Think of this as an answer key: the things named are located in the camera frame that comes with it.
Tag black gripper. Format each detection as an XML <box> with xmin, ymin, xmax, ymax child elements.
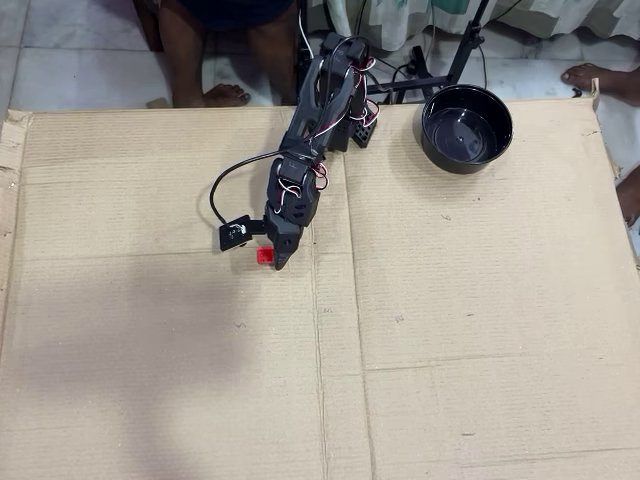
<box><xmin>263</xmin><ymin>157</ymin><xmax>329</xmax><ymax>272</ymax></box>

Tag brown cardboard sheet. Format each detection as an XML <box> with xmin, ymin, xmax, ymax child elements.
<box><xmin>0</xmin><ymin>97</ymin><xmax>640</xmax><ymax>480</ymax></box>

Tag bare person leg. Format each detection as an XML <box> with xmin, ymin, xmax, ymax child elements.
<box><xmin>158</xmin><ymin>0</ymin><xmax>251</xmax><ymax>109</ymax></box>
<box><xmin>247</xmin><ymin>9</ymin><xmax>301</xmax><ymax>107</ymax></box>

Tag black round plastic bowl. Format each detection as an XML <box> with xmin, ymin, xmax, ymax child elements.
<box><xmin>419</xmin><ymin>83</ymin><xmax>515</xmax><ymax>175</ymax></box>

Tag dark shorts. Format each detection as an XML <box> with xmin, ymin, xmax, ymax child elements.
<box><xmin>177</xmin><ymin>0</ymin><xmax>297</xmax><ymax>32</ymax></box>

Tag black tripod stand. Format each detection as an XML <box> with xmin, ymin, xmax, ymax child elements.
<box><xmin>367</xmin><ymin>0</ymin><xmax>494</xmax><ymax>105</ymax></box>

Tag bare foot edge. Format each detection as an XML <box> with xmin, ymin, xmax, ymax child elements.
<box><xmin>615</xmin><ymin>164</ymin><xmax>640</xmax><ymax>227</ymax></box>

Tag bare foot with toes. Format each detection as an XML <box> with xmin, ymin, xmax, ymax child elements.
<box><xmin>560</xmin><ymin>62</ymin><xmax>640</xmax><ymax>107</ymax></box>

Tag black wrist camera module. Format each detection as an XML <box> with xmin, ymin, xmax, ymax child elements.
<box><xmin>217</xmin><ymin>214</ymin><xmax>266</xmax><ymax>252</ymax></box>

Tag black camera cable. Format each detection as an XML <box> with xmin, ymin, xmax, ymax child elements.
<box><xmin>209</xmin><ymin>152</ymin><xmax>281</xmax><ymax>226</ymax></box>

